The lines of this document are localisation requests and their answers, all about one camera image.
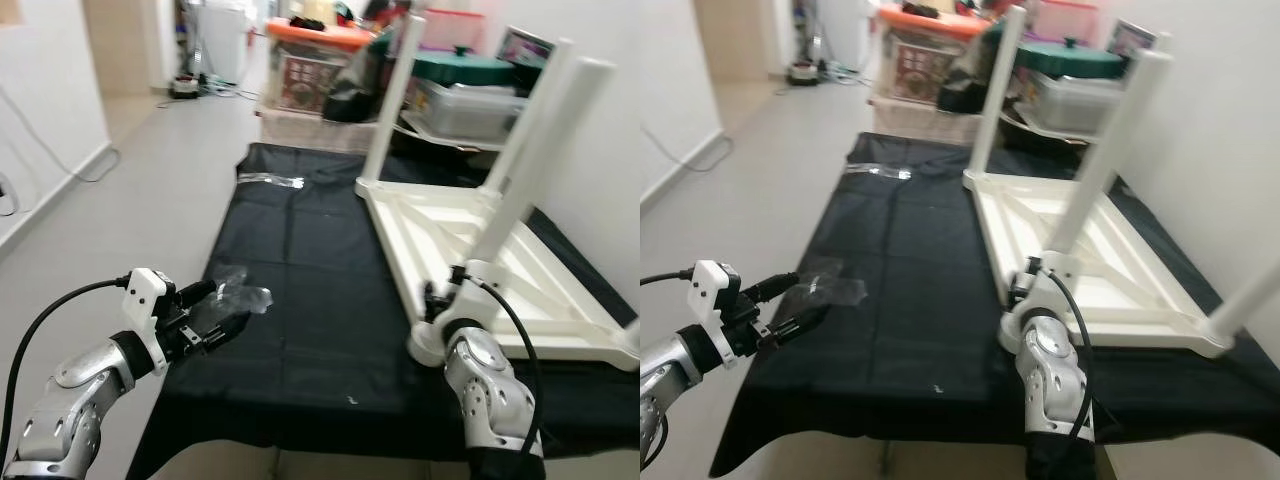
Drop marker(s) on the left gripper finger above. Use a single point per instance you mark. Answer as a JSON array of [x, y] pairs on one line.
[[195, 294], [800, 324], [774, 288], [224, 330]]

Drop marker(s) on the white plastic tabletop panel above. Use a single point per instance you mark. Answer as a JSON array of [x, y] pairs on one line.
[[1150, 310], [560, 320]]

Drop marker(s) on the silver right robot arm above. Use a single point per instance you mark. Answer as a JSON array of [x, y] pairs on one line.
[[485, 390], [1055, 380]]

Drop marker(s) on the black table cloth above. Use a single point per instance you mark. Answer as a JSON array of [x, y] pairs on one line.
[[900, 350], [300, 350]]

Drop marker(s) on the crumpled clear tape strip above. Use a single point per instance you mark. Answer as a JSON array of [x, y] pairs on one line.
[[275, 181], [880, 171]]

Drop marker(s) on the beige cloth covered bench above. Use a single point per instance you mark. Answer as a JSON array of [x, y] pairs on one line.
[[310, 130], [920, 122]]

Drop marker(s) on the clear plastic container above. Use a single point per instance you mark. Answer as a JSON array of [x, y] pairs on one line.
[[1075, 100], [470, 110]]

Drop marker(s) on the black bag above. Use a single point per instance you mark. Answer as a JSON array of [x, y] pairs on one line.
[[355, 95], [965, 90]]

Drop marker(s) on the green pot lid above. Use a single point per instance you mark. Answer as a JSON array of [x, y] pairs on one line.
[[460, 68], [1070, 60]]

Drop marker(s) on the orange lid storage box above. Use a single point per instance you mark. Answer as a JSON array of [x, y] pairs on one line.
[[915, 65], [300, 75]]

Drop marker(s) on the white tall appliance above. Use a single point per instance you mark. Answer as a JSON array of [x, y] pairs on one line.
[[225, 40], [845, 35]]

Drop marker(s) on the pink storage box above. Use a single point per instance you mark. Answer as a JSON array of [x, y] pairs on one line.
[[1060, 20], [450, 30]]

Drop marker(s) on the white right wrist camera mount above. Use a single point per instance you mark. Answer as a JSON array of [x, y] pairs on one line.
[[470, 275], [1055, 265]]

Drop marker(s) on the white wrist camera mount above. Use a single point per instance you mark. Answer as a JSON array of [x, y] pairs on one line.
[[148, 295], [715, 285], [1055, 265], [470, 275]]

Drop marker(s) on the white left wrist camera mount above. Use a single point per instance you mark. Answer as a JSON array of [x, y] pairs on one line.
[[715, 285], [148, 295]]

